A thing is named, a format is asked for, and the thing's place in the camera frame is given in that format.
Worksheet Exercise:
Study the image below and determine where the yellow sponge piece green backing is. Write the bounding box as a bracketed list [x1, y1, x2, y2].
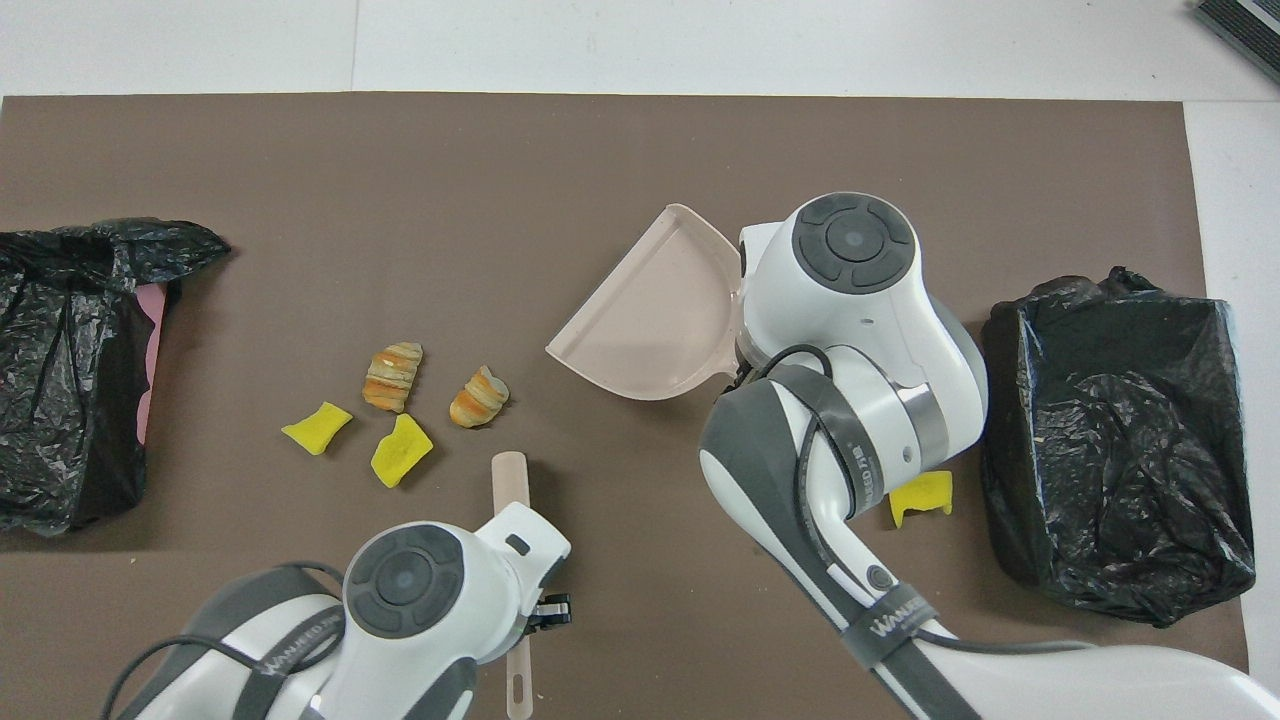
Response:
[370, 413, 435, 490]

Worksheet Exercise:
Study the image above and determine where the large striped croissant piece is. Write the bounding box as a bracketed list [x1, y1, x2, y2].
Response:
[361, 341, 424, 414]

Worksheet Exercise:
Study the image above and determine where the beige plastic dustpan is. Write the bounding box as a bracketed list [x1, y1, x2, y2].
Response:
[545, 203, 746, 402]

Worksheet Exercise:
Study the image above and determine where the pink plastic bin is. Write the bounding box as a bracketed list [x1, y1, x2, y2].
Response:
[133, 283, 166, 446]

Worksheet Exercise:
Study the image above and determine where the black bag over pink bin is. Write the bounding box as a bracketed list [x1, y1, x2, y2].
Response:
[0, 218, 233, 538]

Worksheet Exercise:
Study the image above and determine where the black trash bag bin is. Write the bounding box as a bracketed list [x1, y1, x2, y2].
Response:
[980, 265, 1258, 629]

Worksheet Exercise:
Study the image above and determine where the brown table mat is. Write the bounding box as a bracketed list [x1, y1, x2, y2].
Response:
[0, 93, 1251, 720]

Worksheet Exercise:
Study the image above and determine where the dark striped object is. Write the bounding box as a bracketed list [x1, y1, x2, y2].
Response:
[1193, 0, 1280, 86]

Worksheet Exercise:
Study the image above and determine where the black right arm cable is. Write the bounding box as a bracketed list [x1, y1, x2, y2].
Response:
[738, 343, 881, 601]

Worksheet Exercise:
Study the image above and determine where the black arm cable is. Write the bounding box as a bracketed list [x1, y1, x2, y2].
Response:
[100, 563, 346, 720]
[738, 343, 881, 601]

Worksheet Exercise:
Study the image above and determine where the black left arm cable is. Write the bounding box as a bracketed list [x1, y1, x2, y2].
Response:
[100, 563, 346, 720]

